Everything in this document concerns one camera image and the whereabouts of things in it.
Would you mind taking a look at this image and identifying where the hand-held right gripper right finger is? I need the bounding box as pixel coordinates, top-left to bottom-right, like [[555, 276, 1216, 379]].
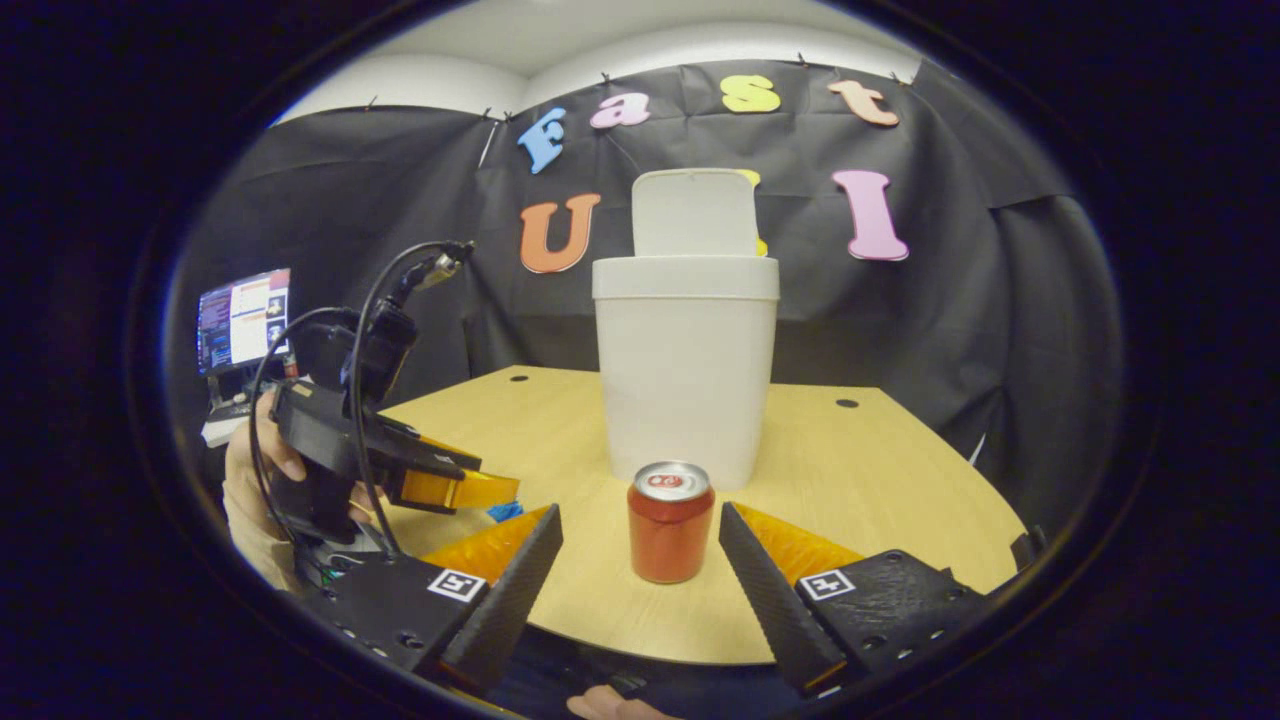
[[717, 500, 991, 694]]

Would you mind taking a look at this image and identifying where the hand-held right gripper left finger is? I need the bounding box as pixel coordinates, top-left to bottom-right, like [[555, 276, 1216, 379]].
[[296, 502, 565, 693]]

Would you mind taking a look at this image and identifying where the red pop can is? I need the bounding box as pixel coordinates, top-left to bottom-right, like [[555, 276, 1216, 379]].
[[627, 460, 717, 585]]

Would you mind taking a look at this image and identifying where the white desktop garbage bin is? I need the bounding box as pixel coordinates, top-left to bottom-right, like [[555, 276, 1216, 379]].
[[591, 168, 781, 491]]

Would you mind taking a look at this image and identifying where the wooden desktop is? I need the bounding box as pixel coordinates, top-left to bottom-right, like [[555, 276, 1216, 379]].
[[375, 365, 1031, 666]]

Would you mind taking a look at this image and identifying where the computer monitor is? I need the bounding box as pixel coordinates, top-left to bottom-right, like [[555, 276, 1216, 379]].
[[196, 268, 293, 377]]

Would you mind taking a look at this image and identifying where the black backdrop cloth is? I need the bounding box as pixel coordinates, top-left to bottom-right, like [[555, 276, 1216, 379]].
[[165, 55, 1126, 541]]

